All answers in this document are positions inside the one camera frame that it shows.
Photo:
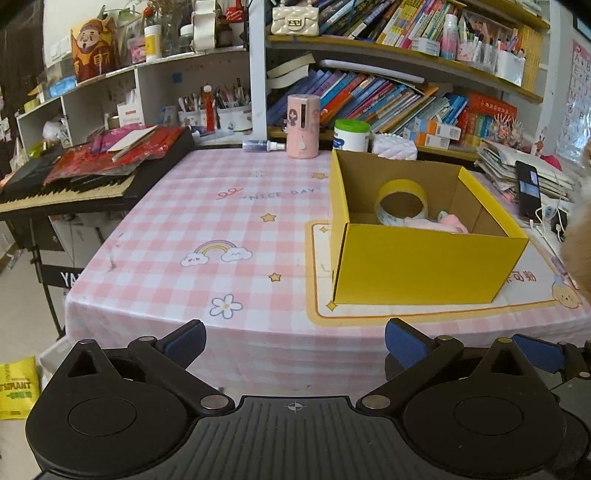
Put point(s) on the pink checked tablecloth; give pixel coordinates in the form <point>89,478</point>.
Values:
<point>194,207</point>

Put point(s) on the red fortune god figure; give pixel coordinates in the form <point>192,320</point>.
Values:
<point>92,50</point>

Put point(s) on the small blue carton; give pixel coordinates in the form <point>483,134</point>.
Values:
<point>169,115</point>

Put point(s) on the white tissue pack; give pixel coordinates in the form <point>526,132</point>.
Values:
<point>395,147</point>

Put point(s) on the alphabet wall poster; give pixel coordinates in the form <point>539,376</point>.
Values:
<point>575,101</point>

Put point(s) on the pink humidifier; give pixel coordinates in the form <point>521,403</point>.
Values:
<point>302,134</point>

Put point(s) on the black smartphone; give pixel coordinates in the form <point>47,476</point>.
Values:
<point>528,189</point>

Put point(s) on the red tassel ornament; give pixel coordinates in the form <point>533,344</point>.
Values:
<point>210,110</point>

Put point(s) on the pastel spray can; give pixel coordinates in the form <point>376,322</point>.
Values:
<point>449,37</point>

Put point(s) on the silver pen cups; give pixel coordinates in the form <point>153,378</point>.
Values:
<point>508,62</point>

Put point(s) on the row of books upper shelf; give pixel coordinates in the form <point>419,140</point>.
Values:
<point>397,18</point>

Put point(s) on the row of colourful books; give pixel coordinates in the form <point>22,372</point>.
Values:
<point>369,97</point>

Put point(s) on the white pen holder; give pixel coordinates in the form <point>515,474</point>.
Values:
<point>187,117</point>
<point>235,119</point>

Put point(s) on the glass vase dried flowers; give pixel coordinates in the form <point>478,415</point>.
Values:
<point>168,27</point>

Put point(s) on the white plastic bag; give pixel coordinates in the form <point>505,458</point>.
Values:
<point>55,131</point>

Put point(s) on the cream quilted handbag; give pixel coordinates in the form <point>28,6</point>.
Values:
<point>295,21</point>

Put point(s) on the white notebook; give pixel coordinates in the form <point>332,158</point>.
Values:
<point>131,138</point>

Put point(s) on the pink plush toy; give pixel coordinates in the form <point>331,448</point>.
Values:
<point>445,225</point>

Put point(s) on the yellow cardboard box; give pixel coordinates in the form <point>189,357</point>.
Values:
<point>415,267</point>

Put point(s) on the yellow plastic bag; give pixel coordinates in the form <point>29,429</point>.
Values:
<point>18,392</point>

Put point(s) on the white jar green lid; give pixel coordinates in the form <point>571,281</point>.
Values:
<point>351,138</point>

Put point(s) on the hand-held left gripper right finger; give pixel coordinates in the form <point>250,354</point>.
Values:
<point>406,344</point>

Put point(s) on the dark blue spray bottle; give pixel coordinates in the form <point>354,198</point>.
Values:
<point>258,146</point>

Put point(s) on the white card red label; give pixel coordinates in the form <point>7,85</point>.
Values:
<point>129,114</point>

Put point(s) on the white shelf unit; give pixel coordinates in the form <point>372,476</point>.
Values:
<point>257,69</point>

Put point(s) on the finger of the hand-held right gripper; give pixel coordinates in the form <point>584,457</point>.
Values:
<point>538,353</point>

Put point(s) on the white bottle yellow label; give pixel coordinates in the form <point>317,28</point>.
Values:
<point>153,44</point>

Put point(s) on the black keyboard piano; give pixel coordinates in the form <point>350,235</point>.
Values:
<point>157,164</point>

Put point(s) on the yellow-edged tape roll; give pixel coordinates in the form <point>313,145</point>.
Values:
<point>400,187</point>

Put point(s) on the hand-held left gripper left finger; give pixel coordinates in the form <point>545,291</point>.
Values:
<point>187,344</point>

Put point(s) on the black keyboard stand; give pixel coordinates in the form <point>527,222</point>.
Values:
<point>51,258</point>

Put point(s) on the stack of papers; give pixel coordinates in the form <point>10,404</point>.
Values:
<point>498,164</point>

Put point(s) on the bunch of pens and brushes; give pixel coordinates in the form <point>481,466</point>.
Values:
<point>226,94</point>

